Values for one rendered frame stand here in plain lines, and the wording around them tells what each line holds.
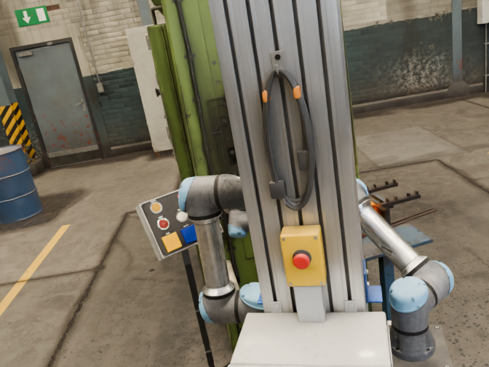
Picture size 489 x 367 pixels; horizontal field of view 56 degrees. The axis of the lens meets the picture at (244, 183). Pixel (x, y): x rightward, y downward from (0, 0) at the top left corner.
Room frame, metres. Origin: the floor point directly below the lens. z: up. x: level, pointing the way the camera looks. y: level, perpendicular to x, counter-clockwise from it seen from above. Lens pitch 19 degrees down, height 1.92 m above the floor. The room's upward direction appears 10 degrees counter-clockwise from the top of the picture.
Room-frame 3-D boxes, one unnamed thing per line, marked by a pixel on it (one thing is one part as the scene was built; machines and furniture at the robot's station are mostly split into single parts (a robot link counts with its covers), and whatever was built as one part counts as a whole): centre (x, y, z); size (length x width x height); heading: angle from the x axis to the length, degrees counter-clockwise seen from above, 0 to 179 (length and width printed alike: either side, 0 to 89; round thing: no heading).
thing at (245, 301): (1.39, 0.03, 0.98); 0.13 x 0.12 x 0.14; 73
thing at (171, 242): (1.99, 0.39, 1.01); 0.07 x 0.05 x 0.07; 122
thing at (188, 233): (2.04, 0.30, 1.01); 0.07 x 0.05 x 0.07; 122
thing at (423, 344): (1.25, -0.45, 0.87); 0.15 x 0.15 x 0.10
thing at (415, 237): (2.24, -0.70, 0.69); 0.40 x 0.30 x 0.02; 101
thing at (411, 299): (1.26, -0.46, 0.98); 0.13 x 0.12 x 0.14; 128
